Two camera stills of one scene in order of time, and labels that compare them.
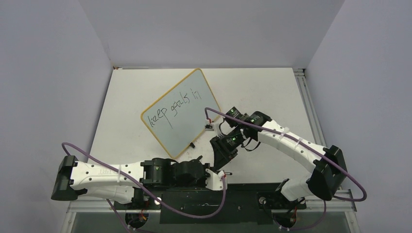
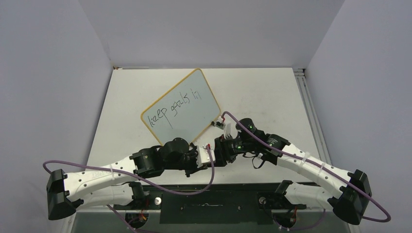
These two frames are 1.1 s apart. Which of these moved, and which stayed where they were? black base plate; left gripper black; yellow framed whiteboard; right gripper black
Moved: left gripper black
Stayed: right gripper black; black base plate; yellow framed whiteboard
